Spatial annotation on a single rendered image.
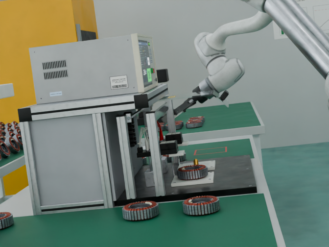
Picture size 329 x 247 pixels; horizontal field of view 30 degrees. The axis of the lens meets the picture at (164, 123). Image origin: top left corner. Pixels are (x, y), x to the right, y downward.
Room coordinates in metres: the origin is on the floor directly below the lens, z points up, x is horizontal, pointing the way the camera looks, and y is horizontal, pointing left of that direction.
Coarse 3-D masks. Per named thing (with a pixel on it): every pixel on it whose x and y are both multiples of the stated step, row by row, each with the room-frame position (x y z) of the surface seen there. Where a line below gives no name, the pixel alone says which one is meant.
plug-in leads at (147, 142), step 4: (144, 128) 2.20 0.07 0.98; (140, 132) 2.21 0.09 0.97; (140, 136) 2.21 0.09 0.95; (144, 136) 2.21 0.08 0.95; (140, 140) 2.21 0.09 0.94; (148, 140) 2.24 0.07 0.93; (140, 144) 2.21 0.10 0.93; (148, 144) 2.23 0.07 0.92; (140, 148) 2.20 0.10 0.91; (148, 148) 2.21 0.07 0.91
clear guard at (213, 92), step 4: (196, 92) 2.61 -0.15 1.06; (200, 92) 2.57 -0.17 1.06; (204, 92) 2.54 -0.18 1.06; (208, 92) 2.50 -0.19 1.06; (212, 92) 2.47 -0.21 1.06; (216, 92) 2.60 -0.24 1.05; (164, 96) 2.60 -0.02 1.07; (168, 96) 2.57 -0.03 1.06; (176, 96) 2.50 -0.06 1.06; (180, 96) 2.47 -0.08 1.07; (184, 96) 2.44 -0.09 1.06; (188, 96) 2.41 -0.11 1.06; (192, 96) 2.39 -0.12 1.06; (196, 96) 2.38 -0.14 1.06; (200, 96) 2.38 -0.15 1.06; (216, 96) 2.40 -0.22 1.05; (220, 96) 2.56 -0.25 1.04; (160, 100) 2.40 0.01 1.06; (220, 100) 2.37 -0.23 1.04; (224, 100) 2.49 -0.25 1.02; (224, 104) 2.37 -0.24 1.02; (228, 104) 2.45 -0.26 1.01
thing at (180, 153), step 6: (162, 144) 2.19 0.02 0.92; (168, 144) 2.18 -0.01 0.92; (174, 144) 2.18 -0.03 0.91; (144, 150) 2.23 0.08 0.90; (162, 150) 2.18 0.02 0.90; (168, 150) 2.18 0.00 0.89; (174, 150) 2.18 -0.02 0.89; (180, 150) 2.24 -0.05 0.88; (138, 156) 2.19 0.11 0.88; (144, 156) 2.19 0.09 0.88; (150, 156) 2.20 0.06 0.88; (150, 162) 2.20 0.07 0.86; (150, 168) 2.20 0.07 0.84
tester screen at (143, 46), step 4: (140, 44) 2.20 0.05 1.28; (144, 44) 2.32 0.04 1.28; (140, 48) 2.18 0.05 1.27; (144, 48) 2.30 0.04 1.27; (140, 52) 2.17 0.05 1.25; (144, 52) 2.29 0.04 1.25; (140, 56) 2.16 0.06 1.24; (144, 56) 2.27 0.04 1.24; (148, 56) 2.39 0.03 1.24; (144, 60) 2.26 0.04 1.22; (144, 64) 2.25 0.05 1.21; (144, 68) 2.23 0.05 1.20; (148, 68) 2.34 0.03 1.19; (144, 76) 2.21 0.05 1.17; (144, 84) 2.18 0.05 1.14
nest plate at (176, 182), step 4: (208, 172) 2.27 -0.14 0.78; (212, 172) 2.26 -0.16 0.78; (176, 176) 2.26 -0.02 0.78; (208, 176) 2.19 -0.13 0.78; (212, 176) 2.18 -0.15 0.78; (172, 180) 2.19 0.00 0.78; (176, 180) 2.19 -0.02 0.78; (180, 180) 2.18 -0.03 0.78; (184, 180) 2.17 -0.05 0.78; (188, 180) 2.16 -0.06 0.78; (192, 180) 2.15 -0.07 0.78; (196, 180) 2.14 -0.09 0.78; (200, 180) 2.13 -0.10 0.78; (204, 180) 2.13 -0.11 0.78; (208, 180) 2.13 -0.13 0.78; (212, 180) 2.12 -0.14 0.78; (172, 184) 2.14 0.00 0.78; (176, 184) 2.14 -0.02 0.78; (180, 184) 2.14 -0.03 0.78; (184, 184) 2.14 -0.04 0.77; (188, 184) 2.13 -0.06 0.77; (192, 184) 2.13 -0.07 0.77
